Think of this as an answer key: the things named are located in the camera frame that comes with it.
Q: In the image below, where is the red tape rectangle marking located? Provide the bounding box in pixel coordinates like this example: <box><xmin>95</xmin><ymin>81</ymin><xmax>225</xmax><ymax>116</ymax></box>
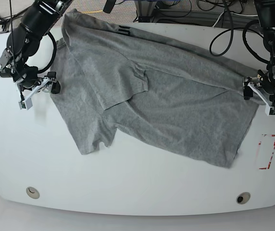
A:
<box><xmin>256</xmin><ymin>134</ymin><xmax>275</xmax><ymax>170</ymax></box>

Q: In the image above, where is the grey printed T-shirt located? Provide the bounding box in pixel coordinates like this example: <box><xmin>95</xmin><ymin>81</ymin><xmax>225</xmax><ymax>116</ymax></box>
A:
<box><xmin>51</xmin><ymin>10</ymin><xmax>262</xmax><ymax>168</ymax></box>

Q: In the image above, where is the table cable grommet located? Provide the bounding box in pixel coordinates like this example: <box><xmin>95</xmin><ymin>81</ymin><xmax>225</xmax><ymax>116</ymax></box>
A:
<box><xmin>26</xmin><ymin>187</ymin><xmax>40</xmax><ymax>199</ymax></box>
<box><xmin>236</xmin><ymin>192</ymin><xmax>250</xmax><ymax>205</ymax></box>

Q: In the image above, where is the left table cable grommet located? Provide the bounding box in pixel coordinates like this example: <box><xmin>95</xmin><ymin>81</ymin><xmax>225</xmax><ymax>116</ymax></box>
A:
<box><xmin>26</xmin><ymin>187</ymin><xmax>40</xmax><ymax>199</ymax></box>

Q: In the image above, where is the black cylinder object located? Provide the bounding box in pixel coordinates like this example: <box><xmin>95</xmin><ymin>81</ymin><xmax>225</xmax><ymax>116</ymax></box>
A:
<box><xmin>103</xmin><ymin>0</ymin><xmax>116</xmax><ymax>13</ymax></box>

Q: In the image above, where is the aluminium frame base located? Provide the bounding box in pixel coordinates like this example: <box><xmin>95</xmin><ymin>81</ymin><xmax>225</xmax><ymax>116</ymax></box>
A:
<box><xmin>134</xmin><ymin>0</ymin><xmax>158</xmax><ymax>23</ymax></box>

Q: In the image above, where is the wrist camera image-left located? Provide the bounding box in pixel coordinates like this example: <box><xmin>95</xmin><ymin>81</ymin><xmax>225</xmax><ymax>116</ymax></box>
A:
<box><xmin>19</xmin><ymin>98</ymin><xmax>33</xmax><ymax>110</ymax></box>

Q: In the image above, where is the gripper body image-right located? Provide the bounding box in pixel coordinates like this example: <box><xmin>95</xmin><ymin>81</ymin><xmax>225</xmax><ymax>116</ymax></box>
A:
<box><xmin>243</xmin><ymin>70</ymin><xmax>275</xmax><ymax>106</ymax></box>

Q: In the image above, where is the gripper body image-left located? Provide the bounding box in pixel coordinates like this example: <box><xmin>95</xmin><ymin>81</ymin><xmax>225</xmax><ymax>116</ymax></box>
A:
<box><xmin>12</xmin><ymin>67</ymin><xmax>57</xmax><ymax>101</ymax></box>

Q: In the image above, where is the right table cable grommet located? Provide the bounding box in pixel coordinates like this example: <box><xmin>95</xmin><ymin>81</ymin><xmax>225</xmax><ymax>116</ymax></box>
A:
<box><xmin>236</xmin><ymin>192</ymin><xmax>250</xmax><ymax>205</ymax></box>

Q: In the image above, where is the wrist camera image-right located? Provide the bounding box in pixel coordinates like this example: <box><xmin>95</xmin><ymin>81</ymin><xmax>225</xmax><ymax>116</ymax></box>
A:
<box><xmin>265</xmin><ymin>105</ymin><xmax>275</xmax><ymax>116</ymax></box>

